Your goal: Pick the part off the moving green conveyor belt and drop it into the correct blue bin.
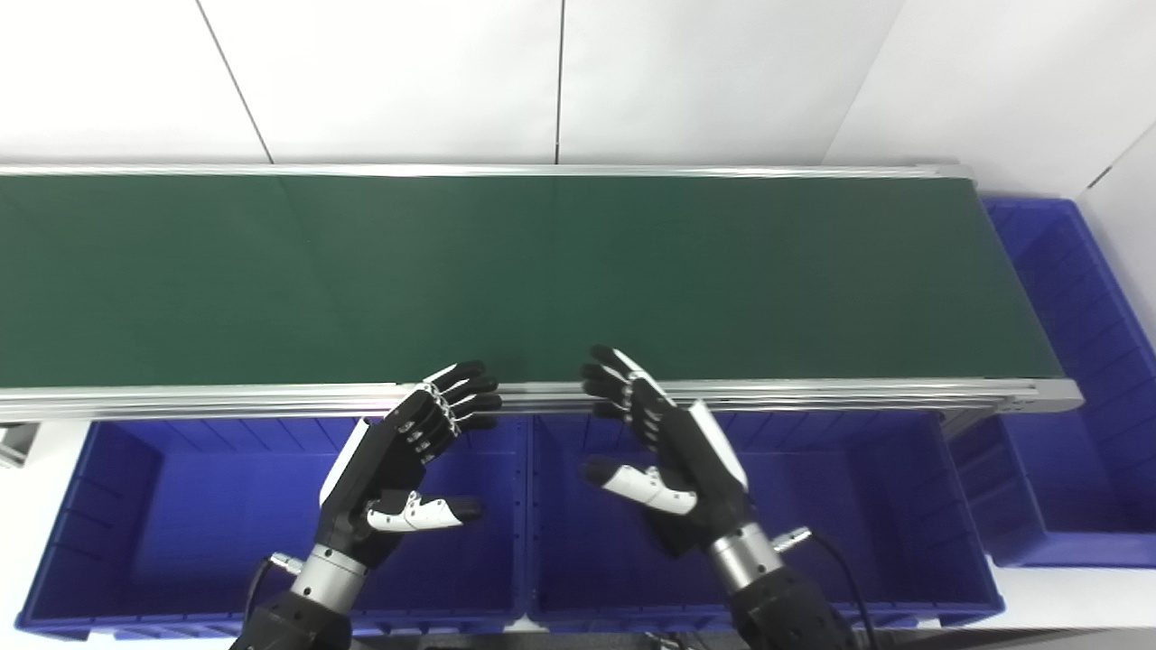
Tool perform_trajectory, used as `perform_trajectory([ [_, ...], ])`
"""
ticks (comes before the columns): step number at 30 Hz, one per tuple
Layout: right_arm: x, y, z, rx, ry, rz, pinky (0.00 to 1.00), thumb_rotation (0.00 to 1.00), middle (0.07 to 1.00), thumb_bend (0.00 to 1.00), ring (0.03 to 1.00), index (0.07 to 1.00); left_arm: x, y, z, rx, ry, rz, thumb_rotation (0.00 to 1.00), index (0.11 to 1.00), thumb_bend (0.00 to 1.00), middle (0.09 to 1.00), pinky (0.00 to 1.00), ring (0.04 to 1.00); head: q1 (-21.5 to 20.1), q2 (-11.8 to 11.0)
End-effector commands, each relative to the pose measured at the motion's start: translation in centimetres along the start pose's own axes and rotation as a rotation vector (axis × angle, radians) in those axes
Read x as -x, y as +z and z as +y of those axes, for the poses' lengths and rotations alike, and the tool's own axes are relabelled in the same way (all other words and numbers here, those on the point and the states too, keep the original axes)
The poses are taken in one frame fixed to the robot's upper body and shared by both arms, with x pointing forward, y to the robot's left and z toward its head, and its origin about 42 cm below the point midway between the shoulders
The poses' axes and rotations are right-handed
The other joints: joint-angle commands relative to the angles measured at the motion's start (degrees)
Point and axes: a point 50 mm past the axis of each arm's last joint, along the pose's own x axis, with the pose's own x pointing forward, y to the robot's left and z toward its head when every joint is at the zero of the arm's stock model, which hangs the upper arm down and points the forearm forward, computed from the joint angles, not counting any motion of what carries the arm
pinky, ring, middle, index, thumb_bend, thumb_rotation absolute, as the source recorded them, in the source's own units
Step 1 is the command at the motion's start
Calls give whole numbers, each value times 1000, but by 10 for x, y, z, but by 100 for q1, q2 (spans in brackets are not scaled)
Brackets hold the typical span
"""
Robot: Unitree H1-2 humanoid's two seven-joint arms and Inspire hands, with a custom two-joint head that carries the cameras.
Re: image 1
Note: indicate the blue plastic bin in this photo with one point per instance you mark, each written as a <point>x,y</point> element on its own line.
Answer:
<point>1075,469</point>
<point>199,533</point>
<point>867,533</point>

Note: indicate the green conveyor belt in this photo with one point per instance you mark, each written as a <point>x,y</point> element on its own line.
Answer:
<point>813,393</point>
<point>542,271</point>

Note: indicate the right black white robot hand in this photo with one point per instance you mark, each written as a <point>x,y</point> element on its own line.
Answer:
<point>700,478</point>

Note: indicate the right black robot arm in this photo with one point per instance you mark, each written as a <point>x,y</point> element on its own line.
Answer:
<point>781,600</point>

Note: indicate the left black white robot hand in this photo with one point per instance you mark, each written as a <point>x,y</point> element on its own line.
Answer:
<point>375,474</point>

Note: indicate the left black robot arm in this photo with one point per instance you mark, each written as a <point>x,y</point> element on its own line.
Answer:
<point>312,600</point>

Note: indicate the aluminium conveyor leg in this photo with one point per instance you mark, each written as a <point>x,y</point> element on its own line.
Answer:
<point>18,444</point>
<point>964,422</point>

